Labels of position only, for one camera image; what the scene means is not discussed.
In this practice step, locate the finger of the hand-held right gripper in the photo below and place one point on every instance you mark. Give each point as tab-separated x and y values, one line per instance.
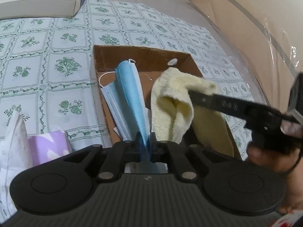
224	105

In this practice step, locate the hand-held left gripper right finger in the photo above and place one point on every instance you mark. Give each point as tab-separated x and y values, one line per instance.
153	151

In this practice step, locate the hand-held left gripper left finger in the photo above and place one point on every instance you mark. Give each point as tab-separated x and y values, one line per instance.
138	149

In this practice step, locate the pale yellow towel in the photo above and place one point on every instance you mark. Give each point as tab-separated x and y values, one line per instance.
170	104

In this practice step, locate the blue face mask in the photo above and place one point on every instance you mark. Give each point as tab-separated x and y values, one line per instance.
127	92

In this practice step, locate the brown cardboard box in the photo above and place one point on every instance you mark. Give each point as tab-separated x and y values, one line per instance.
146	61

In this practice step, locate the person's right forearm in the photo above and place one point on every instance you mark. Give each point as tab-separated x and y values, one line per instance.
293	194

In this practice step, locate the person's right hand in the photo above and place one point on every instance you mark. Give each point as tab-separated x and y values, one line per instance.
272	159

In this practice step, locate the plastic wrapped headboard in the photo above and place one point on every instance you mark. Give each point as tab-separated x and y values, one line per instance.
248	23

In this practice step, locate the green floral tablecloth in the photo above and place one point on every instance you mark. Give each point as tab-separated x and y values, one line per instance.
71	94

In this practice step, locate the purple tissue box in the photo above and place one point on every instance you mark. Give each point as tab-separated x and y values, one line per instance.
47	146

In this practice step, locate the person's printed clothing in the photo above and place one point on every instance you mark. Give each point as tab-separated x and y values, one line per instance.
292	218

